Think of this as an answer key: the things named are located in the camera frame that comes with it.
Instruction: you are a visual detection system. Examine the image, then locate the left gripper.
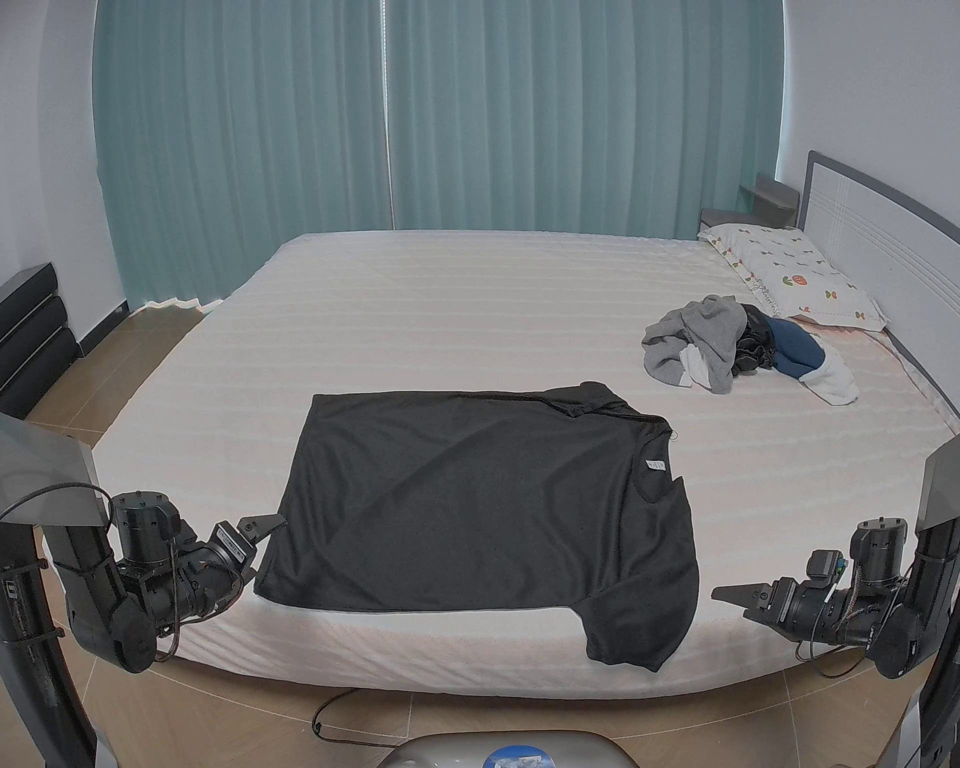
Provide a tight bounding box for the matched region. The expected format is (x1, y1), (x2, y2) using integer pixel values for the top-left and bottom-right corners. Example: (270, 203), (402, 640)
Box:
(183, 512), (288, 618)

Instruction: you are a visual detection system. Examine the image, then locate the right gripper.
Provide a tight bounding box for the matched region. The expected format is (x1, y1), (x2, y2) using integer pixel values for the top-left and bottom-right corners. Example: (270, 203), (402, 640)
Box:
(710, 577), (837, 648)

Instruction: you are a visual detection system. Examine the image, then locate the black T-shirt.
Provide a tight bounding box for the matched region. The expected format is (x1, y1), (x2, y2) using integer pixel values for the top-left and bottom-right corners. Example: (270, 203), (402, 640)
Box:
(253, 380), (702, 672)

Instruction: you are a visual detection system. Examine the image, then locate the pile of clothes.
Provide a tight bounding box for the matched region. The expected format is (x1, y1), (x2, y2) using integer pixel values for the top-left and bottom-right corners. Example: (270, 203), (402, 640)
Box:
(641, 294), (861, 407)

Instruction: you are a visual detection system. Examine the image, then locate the bed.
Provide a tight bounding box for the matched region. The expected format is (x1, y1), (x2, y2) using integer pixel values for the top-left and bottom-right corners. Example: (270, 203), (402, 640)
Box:
(71, 150), (960, 702)

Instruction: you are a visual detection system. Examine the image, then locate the black chest of drawers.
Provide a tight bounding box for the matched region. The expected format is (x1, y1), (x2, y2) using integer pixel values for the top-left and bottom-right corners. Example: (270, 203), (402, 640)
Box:
(0, 262), (81, 423)

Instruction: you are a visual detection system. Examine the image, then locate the white printed pillow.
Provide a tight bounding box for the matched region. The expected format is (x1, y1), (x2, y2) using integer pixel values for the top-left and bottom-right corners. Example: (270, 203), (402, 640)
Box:
(697, 222), (888, 333)

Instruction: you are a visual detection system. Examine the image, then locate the blue-green curtain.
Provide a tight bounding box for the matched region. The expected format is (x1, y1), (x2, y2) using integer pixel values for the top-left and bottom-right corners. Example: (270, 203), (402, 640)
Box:
(91, 0), (396, 315)
(384, 0), (787, 243)

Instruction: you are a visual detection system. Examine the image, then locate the grey bedside table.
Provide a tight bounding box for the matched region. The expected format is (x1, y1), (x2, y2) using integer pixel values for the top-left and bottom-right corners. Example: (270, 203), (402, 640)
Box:
(699, 172), (802, 234)

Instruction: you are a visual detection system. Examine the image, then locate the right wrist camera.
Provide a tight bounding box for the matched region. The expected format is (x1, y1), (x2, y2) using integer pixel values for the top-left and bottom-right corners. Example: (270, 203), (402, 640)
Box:
(806, 549), (847, 591)

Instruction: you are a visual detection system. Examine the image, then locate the black cable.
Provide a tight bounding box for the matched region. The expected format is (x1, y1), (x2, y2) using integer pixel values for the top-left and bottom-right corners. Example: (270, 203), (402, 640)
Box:
(311, 688), (402, 751)
(0, 483), (117, 526)

